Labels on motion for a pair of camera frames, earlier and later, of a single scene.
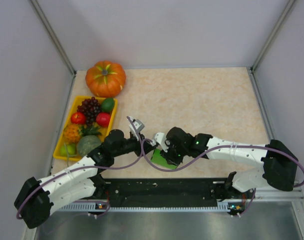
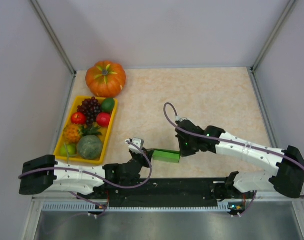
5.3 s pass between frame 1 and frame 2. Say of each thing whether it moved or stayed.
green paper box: moved
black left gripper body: moved
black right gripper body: moved
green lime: stayed
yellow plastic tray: stayed
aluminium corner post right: stayed
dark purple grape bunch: stayed
